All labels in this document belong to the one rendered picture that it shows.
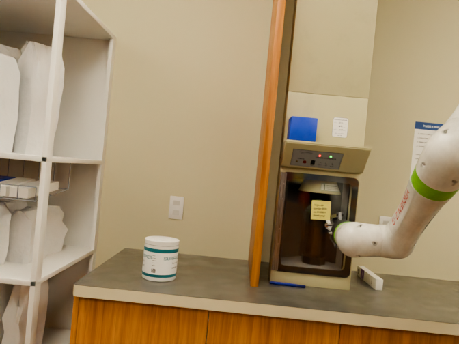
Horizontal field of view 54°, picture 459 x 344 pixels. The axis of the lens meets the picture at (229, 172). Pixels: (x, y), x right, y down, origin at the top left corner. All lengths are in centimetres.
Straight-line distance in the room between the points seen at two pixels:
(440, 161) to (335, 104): 82
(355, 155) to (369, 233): 44
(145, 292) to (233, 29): 136
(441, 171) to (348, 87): 83
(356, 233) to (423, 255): 107
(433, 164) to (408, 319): 69
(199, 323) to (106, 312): 32
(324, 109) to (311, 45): 26
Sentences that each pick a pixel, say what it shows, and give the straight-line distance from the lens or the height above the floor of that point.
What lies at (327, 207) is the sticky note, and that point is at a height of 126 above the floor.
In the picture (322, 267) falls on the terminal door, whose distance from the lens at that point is 185.
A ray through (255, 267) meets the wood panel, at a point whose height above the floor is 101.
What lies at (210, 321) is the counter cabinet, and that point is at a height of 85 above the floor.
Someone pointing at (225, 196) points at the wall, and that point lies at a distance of 223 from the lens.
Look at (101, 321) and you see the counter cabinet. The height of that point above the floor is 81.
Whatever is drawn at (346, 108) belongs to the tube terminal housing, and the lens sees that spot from 186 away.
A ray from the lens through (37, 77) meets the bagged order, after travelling 195.
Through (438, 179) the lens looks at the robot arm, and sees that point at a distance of 115.
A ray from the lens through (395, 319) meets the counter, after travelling 166.
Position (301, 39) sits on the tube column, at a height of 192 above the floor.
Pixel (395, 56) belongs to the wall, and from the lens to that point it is 242.
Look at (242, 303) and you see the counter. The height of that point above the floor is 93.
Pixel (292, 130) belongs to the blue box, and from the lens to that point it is 171.
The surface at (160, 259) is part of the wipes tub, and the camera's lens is 170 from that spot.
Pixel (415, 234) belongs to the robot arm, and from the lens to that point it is 138.
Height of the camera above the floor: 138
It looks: level
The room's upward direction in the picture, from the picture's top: 5 degrees clockwise
